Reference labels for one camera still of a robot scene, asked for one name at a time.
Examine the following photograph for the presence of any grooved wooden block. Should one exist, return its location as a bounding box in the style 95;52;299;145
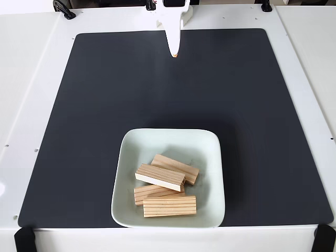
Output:
150;154;200;186
133;184;185;207
134;163;186;192

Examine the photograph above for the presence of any wooden block printed three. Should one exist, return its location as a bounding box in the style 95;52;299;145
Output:
142;195;197;218

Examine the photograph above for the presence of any pale green square plate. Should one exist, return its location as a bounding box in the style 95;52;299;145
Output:
110;128;226;228

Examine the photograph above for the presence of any black rubber mat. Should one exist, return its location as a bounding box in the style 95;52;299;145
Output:
17;28;334;228

